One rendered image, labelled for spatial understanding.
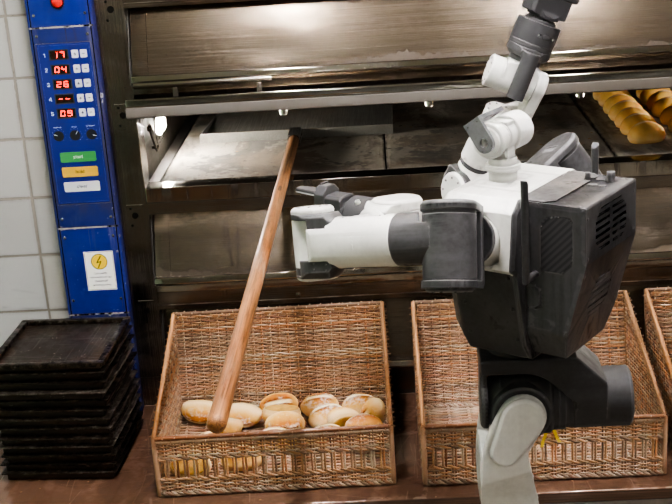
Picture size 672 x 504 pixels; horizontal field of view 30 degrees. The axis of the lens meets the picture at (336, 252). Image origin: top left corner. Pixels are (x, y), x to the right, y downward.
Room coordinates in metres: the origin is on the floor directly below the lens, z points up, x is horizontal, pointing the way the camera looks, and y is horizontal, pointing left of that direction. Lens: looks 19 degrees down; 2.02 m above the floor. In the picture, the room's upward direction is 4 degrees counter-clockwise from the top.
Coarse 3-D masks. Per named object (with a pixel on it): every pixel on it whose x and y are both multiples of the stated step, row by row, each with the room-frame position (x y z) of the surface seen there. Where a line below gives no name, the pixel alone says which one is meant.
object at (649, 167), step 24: (408, 168) 3.08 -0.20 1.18; (432, 168) 3.06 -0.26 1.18; (600, 168) 3.00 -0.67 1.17; (624, 168) 3.00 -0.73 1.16; (648, 168) 3.00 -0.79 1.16; (168, 192) 3.05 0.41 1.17; (192, 192) 3.05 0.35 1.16; (216, 192) 3.04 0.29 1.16; (240, 192) 3.04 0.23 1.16; (264, 192) 3.04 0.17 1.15; (288, 192) 3.04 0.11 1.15
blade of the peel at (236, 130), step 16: (256, 112) 3.83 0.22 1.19; (272, 112) 3.82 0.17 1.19; (288, 112) 3.80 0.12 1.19; (304, 112) 3.79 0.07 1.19; (320, 112) 3.77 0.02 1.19; (336, 112) 3.76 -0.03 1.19; (352, 112) 3.74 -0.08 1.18; (368, 112) 3.73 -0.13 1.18; (384, 112) 3.72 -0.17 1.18; (208, 128) 3.64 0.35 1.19; (224, 128) 3.65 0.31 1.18; (240, 128) 3.63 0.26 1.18; (256, 128) 3.62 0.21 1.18; (272, 128) 3.61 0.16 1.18; (288, 128) 3.59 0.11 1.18; (304, 128) 3.48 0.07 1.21; (320, 128) 3.47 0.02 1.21; (336, 128) 3.47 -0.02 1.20; (352, 128) 3.47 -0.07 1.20; (368, 128) 3.46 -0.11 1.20; (384, 128) 3.46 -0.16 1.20
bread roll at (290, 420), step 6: (276, 414) 2.80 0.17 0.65; (282, 414) 2.79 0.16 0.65; (288, 414) 2.79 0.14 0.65; (294, 414) 2.80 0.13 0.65; (270, 420) 2.79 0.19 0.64; (276, 420) 2.78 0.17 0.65; (282, 420) 2.78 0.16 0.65; (288, 420) 2.78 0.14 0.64; (294, 420) 2.78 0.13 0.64; (300, 420) 2.79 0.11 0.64; (270, 426) 2.78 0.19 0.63; (282, 426) 2.77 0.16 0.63; (288, 426) 2.77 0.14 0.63; (294, 426) 2.77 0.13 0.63; (300, 426) 2.78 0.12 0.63
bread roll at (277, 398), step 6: (270, 396) 2.91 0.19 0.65; (276, 396) 2.90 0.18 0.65; (282, 396) 2.90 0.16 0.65; (288, 396) 2.90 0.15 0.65; (294, 396) 2.92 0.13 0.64; (264, 402) 2.90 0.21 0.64; (270, 402) 2.89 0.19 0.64; (276, 402) 2.89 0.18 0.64; (282, 402) 2.89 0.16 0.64; (288, 402) 2.89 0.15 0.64; (294, 402) 2.90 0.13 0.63
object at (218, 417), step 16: (288, 144) 3.29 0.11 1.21; (288, 160) 3.12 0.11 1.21; (288, 176) 3.00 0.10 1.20; (272, 208) 2.71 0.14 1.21; (272, 224) 2.60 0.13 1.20; (272, 240) 2.52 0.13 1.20; (256, 256) 2.39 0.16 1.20; (256, 272) 2.30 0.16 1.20; (256, 288) 2.22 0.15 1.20; (256, 304) 2.16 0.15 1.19; (240, 320) 2.05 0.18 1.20; (240, 336) 1.98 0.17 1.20; (240, 352) 1.92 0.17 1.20; (224, 368) 1.86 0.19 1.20; (240, 368) 1.88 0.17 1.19; (224, 384) 1.79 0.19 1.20; (224, 400) 1.74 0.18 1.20; (208, 416) 1.70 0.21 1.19; (224, 416) 1.69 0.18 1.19
